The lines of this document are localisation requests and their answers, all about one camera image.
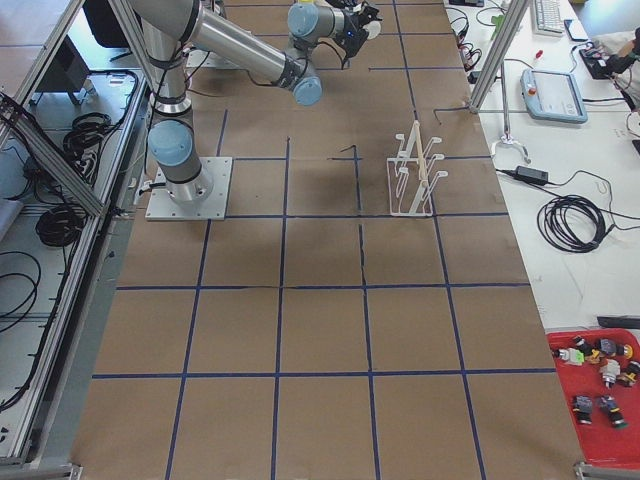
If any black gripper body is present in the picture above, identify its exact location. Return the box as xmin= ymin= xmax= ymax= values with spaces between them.
xmin=342 ymin=3 xmax=383 ymax=58

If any white ikea cup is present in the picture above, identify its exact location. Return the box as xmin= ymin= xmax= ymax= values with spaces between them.
xmin=363 ymin=20 xmax=381 ymax=40

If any white keyboard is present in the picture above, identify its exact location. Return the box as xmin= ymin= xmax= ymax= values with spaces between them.
xmin=530 ymin=0 xmax=564 ymax=37

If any blue teach pendant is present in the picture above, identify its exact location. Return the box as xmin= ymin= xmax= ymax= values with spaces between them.
xmin=520 ymin=69 xmax=588 ymax=124

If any black power adapter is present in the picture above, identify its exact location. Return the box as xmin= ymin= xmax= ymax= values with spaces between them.
xmin=514 ymin=165 xmax=549 ymax=186

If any person in white coat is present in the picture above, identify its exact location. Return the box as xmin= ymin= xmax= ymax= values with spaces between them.
xmin=595 ymin=28 xmax=639 ymax=110

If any red parts tray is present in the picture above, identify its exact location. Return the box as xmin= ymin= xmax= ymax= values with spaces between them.
xmin=555 ymin=359 xmax=639 ymax=469

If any green handled reacher grabber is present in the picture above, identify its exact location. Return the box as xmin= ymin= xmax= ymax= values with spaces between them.
xmin=489 ymin=0 xmax=532 ymax=166

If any white wire cup rack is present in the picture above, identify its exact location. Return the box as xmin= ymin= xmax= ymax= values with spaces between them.
xmin=386 ymin=120 xmax=448 ymax=217

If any aluminium frame post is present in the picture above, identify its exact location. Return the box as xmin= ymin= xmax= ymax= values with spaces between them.
xmin=468 ymin=0 xmax=530 ymax=113

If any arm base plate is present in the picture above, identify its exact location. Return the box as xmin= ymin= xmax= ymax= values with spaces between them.
xmin=146 ymin=157 xmax=233 ymax=221

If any coiled black cable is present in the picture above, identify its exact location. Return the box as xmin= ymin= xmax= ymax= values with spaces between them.
xmin=537 ymin=193 xmax=607 ymax=255

